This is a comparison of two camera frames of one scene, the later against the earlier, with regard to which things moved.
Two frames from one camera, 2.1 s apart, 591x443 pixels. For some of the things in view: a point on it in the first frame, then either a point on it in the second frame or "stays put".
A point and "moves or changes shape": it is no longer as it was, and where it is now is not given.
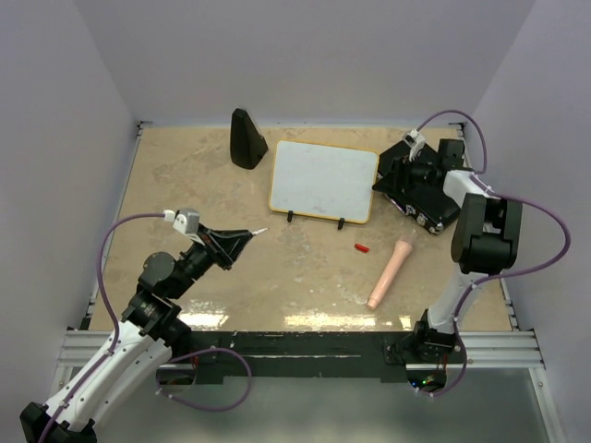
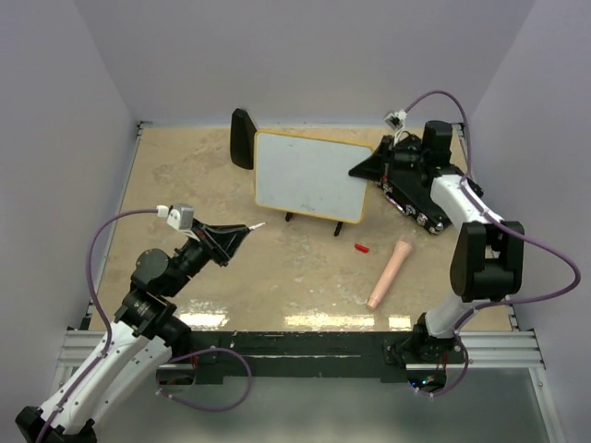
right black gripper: (399, 173) -> (375, 165)
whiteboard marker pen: (255, 233) moves or changes shape
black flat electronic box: (431, 206) stays put
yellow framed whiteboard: (324, 182) moves or changes shape
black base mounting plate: (305, 355) stays put
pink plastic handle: (402, 249) stays put
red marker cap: (361, 247) stays put
